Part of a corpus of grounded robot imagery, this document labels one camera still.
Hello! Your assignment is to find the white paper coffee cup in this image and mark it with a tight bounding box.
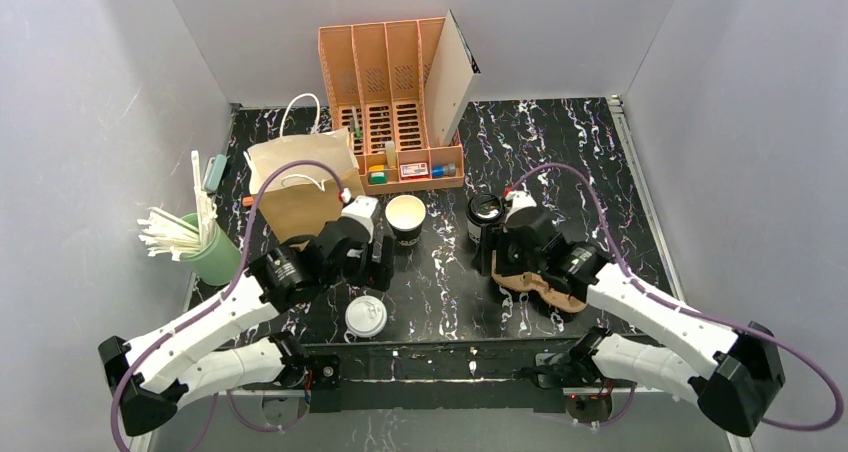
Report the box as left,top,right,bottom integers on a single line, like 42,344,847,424
467,219,486,245

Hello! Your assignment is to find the black cup lid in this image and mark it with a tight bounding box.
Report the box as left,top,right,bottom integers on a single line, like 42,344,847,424
466,193,504,227

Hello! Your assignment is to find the brown paper takeout bag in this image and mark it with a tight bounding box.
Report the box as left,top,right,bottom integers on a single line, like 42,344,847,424
244,121,365,242

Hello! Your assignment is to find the white plastic cup lid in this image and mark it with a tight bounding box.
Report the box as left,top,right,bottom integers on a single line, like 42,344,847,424
345,295,388,338

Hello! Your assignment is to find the black paper coffee cup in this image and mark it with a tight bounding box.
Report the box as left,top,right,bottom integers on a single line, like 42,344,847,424
385,194,427,247

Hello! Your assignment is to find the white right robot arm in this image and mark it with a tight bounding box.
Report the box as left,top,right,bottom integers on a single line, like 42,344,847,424
479,206,785,437

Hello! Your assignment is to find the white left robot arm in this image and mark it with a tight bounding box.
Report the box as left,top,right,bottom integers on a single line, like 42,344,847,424
98,218,397,442

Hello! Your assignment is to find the green small box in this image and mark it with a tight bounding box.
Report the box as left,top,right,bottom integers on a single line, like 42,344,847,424
368,171,388,185

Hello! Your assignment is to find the blue grey glue bottle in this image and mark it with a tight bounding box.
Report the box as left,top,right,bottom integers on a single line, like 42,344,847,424
431,163,457,179

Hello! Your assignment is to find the red white staples box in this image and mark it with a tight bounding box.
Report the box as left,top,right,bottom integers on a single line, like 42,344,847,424
399,162,430,180

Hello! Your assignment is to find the green cup holder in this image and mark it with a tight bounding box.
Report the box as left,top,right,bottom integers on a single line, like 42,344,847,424
179,221,241,286

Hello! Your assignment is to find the teal eraser case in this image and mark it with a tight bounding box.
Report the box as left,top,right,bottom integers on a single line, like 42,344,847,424
201,154,228,194

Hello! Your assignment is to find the white wrapped straws bundle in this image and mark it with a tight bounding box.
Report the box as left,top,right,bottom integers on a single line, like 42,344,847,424
137,150,217,261

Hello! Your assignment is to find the orange desktop file organizer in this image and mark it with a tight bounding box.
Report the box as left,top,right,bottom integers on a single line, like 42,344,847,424
318,17,465,195

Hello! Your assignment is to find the white board panel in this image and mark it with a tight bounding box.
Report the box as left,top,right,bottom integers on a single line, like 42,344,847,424
423,9,481,148

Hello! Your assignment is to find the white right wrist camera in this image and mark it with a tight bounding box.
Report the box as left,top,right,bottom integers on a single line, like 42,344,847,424
504,189,539,227

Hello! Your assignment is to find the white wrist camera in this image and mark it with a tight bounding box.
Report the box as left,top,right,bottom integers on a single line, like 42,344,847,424
504,189,539,227
340,188,380,242

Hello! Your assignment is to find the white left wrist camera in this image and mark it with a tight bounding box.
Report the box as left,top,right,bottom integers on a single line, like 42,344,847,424
340,188,380,242

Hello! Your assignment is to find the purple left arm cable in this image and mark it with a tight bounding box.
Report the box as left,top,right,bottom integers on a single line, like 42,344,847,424
109,160,349,452

